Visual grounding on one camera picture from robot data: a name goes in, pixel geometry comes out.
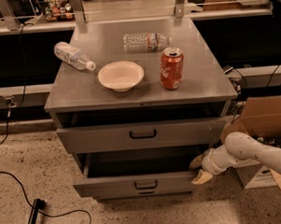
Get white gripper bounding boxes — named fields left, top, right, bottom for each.
left=189, top=148, right=225, bottom=185

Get grey drawer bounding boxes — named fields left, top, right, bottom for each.
left=74, top=145, right=207, bottom=201
left=56, top=118, right=226, bottom=153

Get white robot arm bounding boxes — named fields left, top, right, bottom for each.
left=189, top=132, right=281, bottom=188

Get grey top drawer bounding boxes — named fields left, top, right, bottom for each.
left=56, top=118, right=226, bottom=153

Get grey metal drawer cabinet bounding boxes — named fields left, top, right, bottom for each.
left=39, top=13, right=243, bottom=203

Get brown cardboard box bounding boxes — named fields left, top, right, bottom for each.
left=221, top=95, right=281, bottom=189

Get red cola can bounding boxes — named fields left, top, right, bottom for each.
left=160, top=47, right=184, bottom=91

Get white paper bowl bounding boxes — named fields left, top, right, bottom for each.
left=98, top=61, right=145, bottom=92

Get clear bottle red label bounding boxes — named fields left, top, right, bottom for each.
left=123, top=32, right=172, bottom=52

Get black pole on floor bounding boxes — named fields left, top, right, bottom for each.
left=28, top=199, right=46, bottom=224

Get clear bottle white cap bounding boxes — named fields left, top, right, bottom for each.
left=53, top=42, right=95, bottom=71

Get colourful objects on shelf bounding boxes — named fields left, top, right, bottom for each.
left=44, top=0, right=75, bottom=21

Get black hanging cable left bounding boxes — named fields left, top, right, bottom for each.
left=0, top=22, right=40, bottom=153

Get black floor cable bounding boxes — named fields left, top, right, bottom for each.
left=0, top=166, right=93, bottom=224

